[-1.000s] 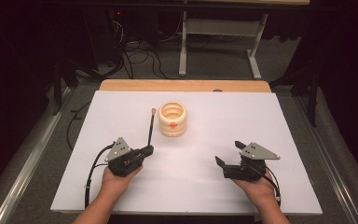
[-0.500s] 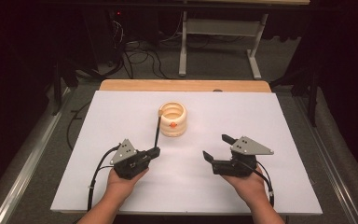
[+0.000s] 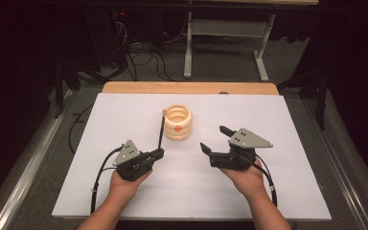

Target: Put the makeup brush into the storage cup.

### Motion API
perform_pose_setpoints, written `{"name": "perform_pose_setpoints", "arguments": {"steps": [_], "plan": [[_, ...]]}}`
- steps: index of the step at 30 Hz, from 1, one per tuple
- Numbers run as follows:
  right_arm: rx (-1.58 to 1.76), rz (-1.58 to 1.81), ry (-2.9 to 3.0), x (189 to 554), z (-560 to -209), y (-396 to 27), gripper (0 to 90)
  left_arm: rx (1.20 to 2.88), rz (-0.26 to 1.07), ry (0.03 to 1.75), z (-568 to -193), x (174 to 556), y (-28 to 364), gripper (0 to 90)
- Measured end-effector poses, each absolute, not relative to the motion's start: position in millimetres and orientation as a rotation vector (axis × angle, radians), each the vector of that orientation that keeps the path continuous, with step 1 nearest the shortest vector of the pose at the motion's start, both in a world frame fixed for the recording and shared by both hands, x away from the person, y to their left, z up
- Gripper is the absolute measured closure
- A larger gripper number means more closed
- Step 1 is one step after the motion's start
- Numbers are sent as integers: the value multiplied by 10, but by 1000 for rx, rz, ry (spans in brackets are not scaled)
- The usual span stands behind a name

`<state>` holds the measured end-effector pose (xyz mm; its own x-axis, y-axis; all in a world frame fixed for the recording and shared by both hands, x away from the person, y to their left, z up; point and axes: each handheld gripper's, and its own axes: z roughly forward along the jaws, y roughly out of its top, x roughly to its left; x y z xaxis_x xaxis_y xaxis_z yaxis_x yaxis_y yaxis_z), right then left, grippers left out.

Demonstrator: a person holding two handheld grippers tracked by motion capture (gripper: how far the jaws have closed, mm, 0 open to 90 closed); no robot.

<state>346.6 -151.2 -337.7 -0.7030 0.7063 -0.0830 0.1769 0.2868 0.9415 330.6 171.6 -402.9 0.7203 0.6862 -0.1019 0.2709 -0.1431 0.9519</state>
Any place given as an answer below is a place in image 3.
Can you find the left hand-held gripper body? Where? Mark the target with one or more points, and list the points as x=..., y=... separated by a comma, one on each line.
x=131, y=163

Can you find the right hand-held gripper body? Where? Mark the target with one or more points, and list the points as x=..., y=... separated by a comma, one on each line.
x=242, y=150

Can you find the dark green pen gold end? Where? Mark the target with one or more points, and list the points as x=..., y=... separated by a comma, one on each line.
x=162, y=131

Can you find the cream ringed pen holder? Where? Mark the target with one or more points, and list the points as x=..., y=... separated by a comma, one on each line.
x=179, y=131

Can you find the person's left hand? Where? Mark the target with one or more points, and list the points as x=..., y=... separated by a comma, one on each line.
x=124, y=187

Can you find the person's right hand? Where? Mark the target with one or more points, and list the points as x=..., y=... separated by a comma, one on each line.
x=246, y=182

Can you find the black stand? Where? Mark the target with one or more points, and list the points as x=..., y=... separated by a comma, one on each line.
x=319, y=92
x=60, y=89

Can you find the black computer tower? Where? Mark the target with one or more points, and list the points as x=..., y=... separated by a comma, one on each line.
x=108, y=35

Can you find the white table frame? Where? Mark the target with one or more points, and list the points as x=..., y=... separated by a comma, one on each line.
x=226, y=28

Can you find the metal floor rail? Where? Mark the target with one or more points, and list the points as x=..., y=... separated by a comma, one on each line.
x=348, y=166
x=22, y=179

